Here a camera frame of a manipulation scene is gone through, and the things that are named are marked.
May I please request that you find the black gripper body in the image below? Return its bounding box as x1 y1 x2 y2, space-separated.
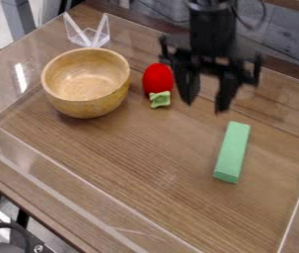
158 35 262 87

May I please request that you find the red toy strawberry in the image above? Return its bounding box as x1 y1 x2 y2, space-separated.
143 63 174 109

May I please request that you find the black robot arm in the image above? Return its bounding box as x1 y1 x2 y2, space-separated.
158 0 266 114

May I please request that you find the clear acrylic corner bracket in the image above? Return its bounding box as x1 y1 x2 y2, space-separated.
63 12 111 48

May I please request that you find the clear acrylic tray wall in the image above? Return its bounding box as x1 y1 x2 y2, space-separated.
0 20 299 253

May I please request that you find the black table leg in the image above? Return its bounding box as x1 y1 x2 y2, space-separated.
16 210 29 228

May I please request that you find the brown wooden bowl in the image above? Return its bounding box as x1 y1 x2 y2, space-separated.
41 47 131 119

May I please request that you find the black device bottom left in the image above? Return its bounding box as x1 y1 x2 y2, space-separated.
0 222 56 253

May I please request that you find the green foam stick block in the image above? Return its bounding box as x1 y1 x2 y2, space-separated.
214 121 250 184

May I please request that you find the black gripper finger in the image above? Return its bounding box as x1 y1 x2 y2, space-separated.
215 69 242 114
172 60 200 105

